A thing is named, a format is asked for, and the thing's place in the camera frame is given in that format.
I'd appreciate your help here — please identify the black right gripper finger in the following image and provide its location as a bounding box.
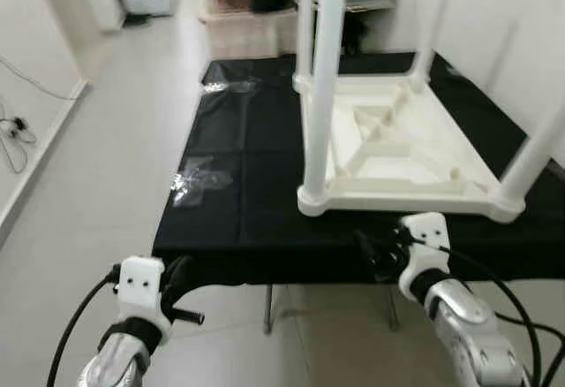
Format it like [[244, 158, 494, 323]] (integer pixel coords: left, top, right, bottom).
[[353, 231, 380, 269]]

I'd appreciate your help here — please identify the white plastic table top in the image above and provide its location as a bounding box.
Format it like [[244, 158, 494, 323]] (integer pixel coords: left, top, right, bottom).
[[296, 73, 531, 224]]

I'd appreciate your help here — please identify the black tablecloth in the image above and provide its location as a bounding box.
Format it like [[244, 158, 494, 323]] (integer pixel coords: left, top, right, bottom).
[[152, 51, 565, 286]]

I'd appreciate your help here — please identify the black wooden stool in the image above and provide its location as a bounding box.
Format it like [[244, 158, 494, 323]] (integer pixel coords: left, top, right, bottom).
[[340, 16, 372, 57]]

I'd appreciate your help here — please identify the beige striped towel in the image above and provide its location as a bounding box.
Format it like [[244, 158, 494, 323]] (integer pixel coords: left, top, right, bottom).
[[207, 11, 301, 57]]

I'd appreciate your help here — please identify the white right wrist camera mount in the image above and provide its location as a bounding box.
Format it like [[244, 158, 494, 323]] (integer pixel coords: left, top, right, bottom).
[[397, 213, 453, 304]]

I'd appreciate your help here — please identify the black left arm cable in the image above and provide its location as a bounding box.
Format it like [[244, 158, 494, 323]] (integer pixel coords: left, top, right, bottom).
[[46, 268, 120, 387]]

